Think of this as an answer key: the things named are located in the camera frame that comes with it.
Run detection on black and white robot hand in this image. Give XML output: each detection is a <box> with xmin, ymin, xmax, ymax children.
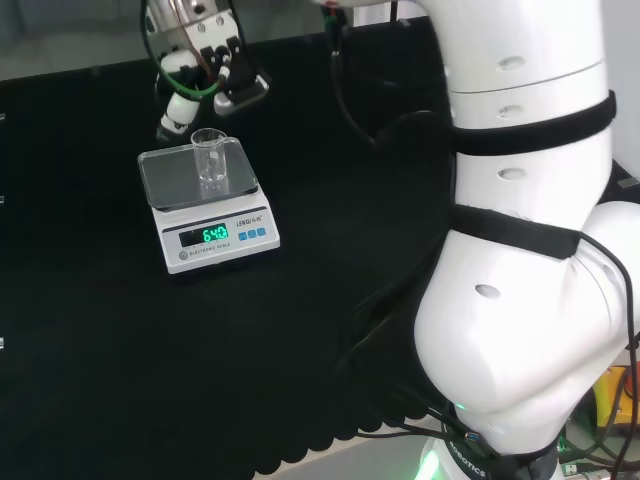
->
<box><xmin>154</xmin><ymin>13</ymin><xmax>257</xmax><ymax>145</ymax></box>

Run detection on small clear glass beaker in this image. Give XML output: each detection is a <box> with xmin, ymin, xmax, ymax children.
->
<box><xmin>190</xmin><ymin>127</ymin><xmax>231</xmax><ymax>197</ymax></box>

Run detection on white electronic balance steel pan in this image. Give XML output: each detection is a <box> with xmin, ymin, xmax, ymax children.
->
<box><xmin>137</xmin><ymin>136</ymin><xmax>282</xmax><ymax>276</ymax></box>

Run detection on black bench cloth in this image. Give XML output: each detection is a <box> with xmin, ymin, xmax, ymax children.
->
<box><xmin>0</xmin><ymin>15</ymin><xmax>464</xmax><ymax>480</ymax></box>

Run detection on yellow stop button box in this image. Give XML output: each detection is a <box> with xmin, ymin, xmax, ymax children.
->
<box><xmin>593</xmin><ymin>366</ymin><xmax>640</xmax><ymax>427</ymax></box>

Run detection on green cable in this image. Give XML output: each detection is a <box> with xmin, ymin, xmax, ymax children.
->
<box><xmin>140</xmin><ymin>0</ymin><xmax>222</xmax><ymax>100</ymax></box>

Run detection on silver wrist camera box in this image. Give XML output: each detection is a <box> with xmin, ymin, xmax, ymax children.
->
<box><xmin>213</xmin><ymin>73</ymin><xmax>272</xmax><ymax>118</ymax></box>

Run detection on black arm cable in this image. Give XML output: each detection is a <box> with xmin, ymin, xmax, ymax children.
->
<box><xmin>574</xmin><ymin>232</ymin><xmax>640</xmax><ymax>480</ymax></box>

